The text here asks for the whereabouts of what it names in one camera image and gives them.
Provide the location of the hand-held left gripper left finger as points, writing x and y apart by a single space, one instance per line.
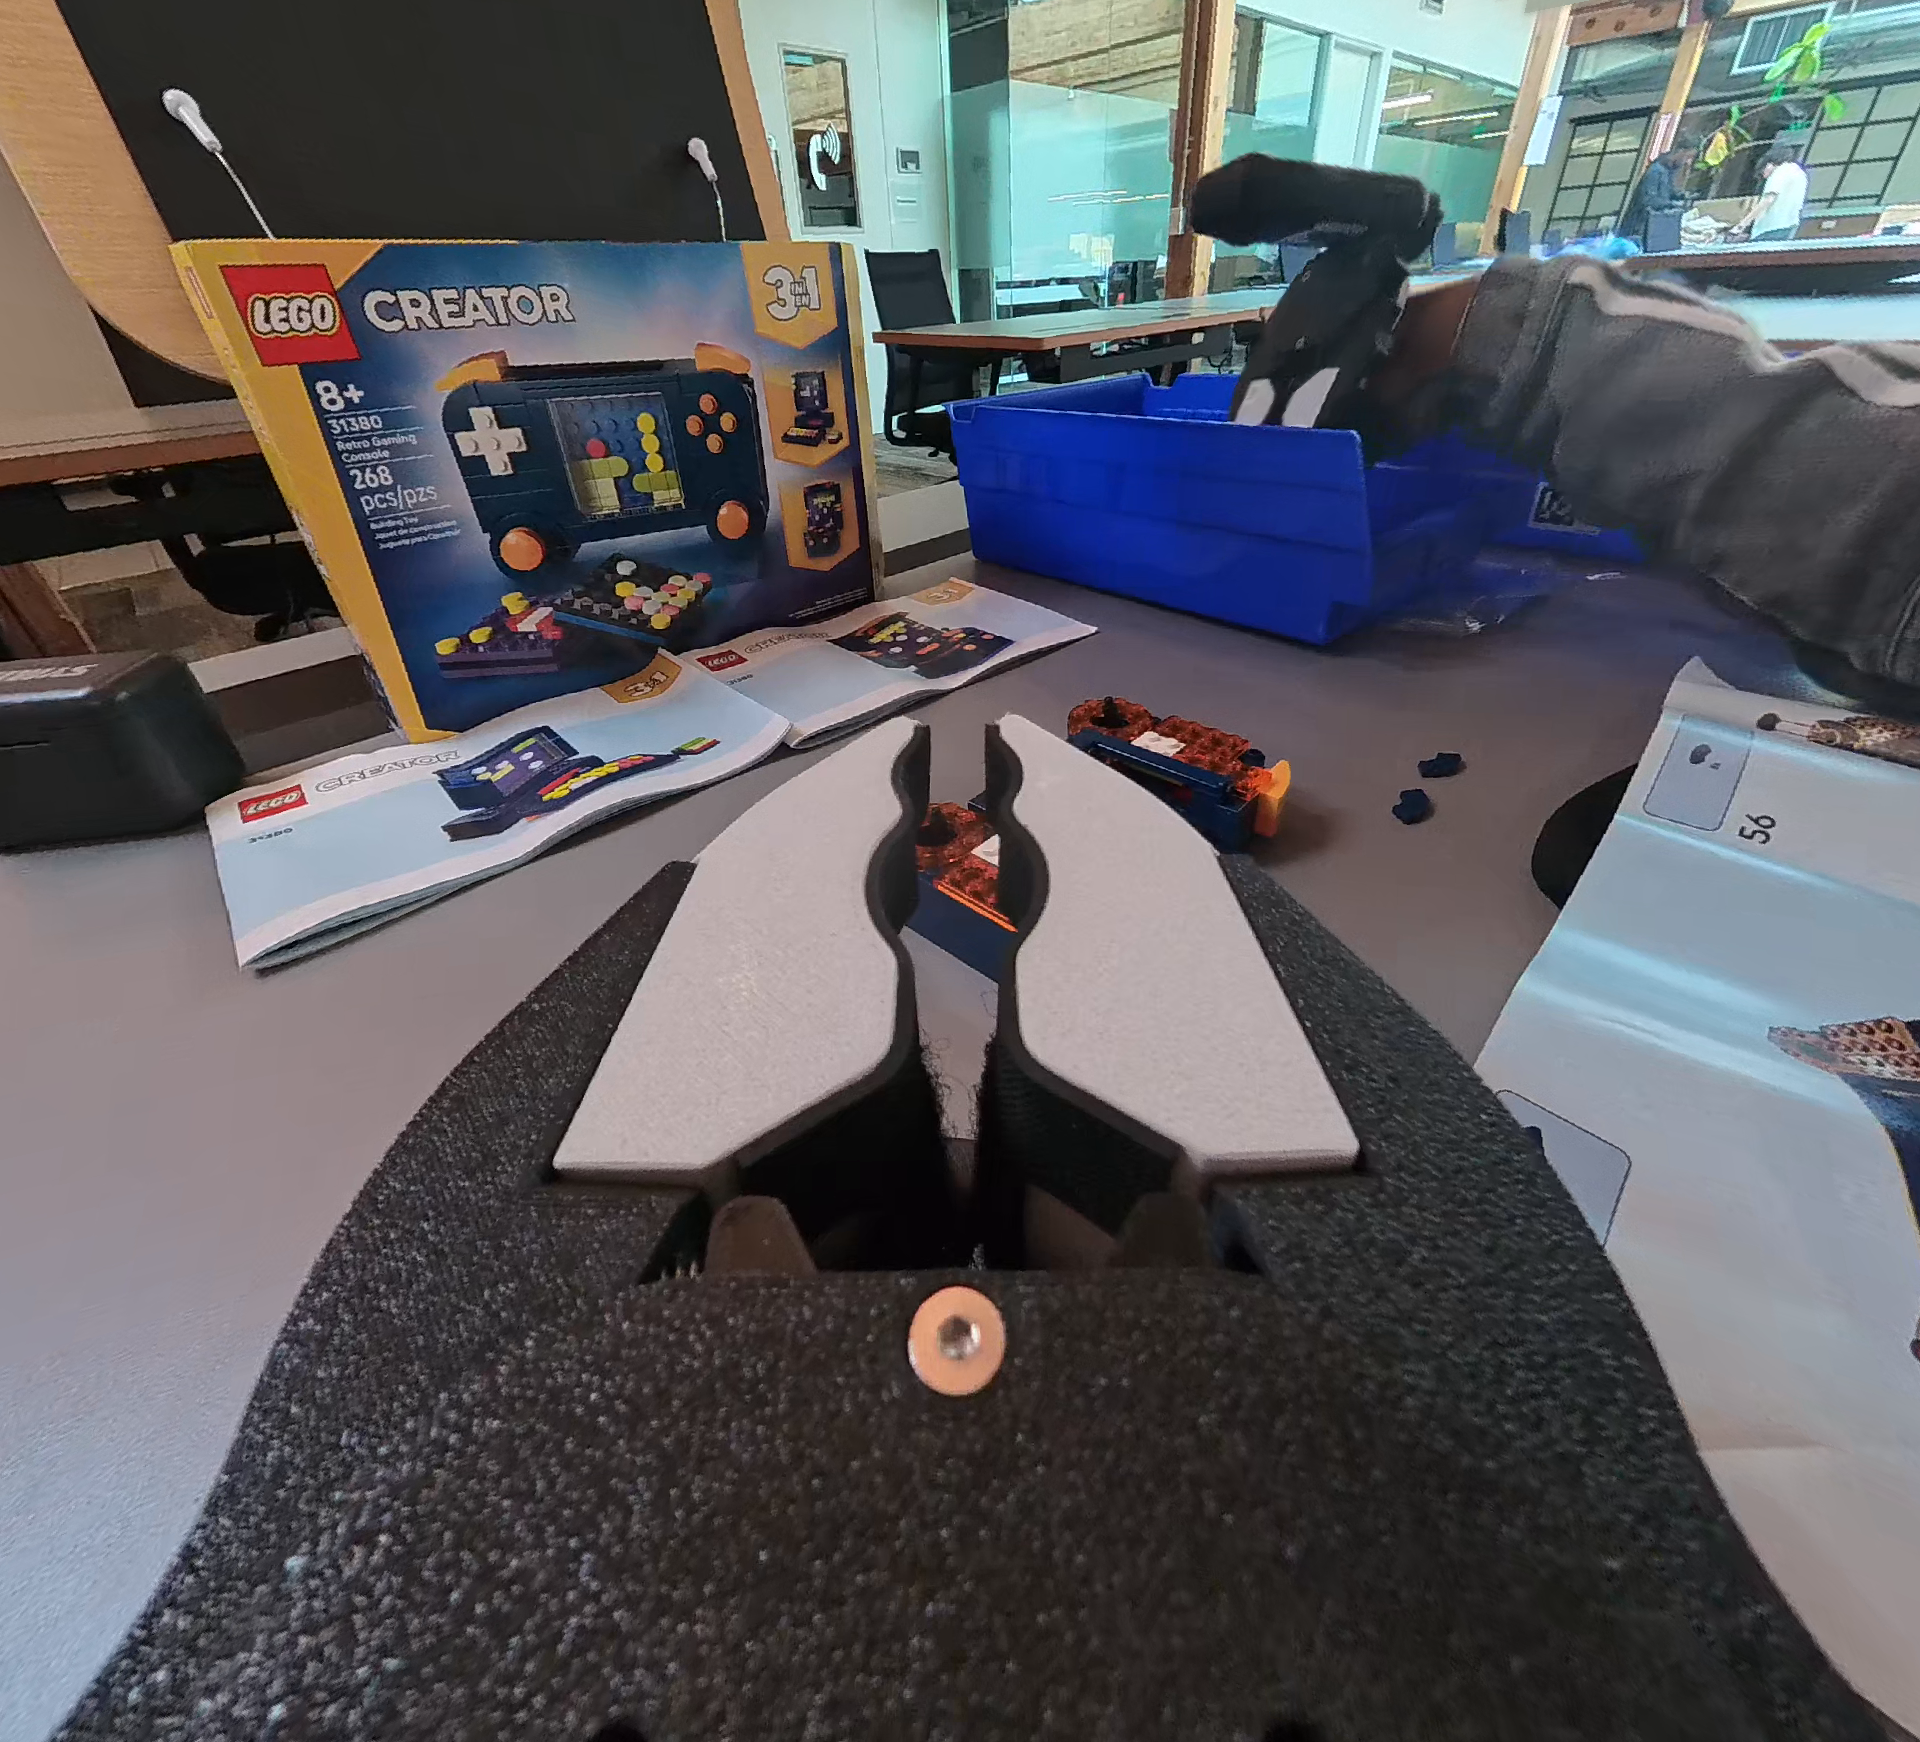
765 992

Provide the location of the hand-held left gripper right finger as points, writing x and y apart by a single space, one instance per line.
1156 978

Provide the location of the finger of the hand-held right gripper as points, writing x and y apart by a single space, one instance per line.
1257 400
1313 400

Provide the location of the blue and orange brick model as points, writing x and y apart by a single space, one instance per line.
1184 759

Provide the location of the person's right forearm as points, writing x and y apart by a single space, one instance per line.
1679 452

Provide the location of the long wooden table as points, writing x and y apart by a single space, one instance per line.
1081 325

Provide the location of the clear plastic bag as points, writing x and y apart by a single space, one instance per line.
1477 611

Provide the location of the thin booklet with arcade model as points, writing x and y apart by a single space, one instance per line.
782 692

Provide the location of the blue plastic bin with tag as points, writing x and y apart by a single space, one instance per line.
1613 542

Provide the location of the black office chair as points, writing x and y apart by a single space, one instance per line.
908 296
256 572

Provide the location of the thin booklet with blue model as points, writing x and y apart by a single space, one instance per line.
376 871

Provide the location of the green potted plant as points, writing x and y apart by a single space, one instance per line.
1800 63

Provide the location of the open thick instruction booklet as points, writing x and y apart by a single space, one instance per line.
1726 901

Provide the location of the white door with window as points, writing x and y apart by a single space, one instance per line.
751 2

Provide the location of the yellow and blue toy box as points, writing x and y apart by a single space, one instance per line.
600 317

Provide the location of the black box-shaped case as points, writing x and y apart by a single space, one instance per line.
105 752

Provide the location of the wooden post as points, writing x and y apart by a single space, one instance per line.
1209 46

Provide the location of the black wall panel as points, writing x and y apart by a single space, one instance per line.
376 2

